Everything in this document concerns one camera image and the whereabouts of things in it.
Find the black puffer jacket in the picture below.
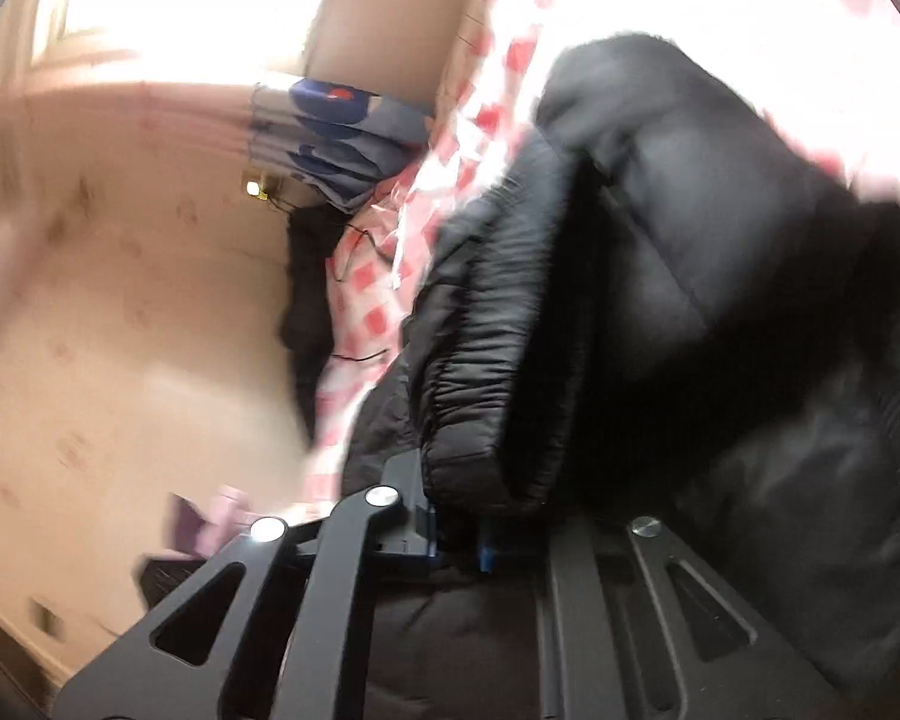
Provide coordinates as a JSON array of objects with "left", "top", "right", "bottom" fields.
[{"left": 341, "top": 30, "right": 900, "bottom": 720}]

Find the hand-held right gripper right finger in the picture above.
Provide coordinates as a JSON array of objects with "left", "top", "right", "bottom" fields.
[{"left": 478, "top": 516, "right": 820, "bottom": 720}]

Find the purple cloth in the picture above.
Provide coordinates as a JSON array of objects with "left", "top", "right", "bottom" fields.
[{"left": 168, "top": 490, "right": 262, "bottom": 560}]

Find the black cable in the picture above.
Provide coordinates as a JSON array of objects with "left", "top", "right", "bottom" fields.
[{"left": 326, "top": 223, "right": 400, "bottom": 365}]

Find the blue grey folded cloth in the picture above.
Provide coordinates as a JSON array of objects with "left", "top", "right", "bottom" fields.
[{"left": 247, "top": 75, "right": 433, "bottom": 212}]

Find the black hanging cloth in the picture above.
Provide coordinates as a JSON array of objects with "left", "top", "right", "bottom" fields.
[{"left": 280, "top": 202, "right": 346, "bottom": 445}]

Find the beige headboard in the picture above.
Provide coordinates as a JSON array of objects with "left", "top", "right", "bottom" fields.
[{"left": 300, "top": 0, "right": 527, "bottom": 115}]

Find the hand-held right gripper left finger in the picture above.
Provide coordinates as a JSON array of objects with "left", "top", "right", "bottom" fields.
[{"left": 51, "top": 456, "right": 437, "bottom": 720}]

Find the red white checkered bedsheet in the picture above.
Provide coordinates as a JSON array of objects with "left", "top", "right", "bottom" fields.
[{"left": 311, "top": 0, "right": 900, "bottom": 481}]

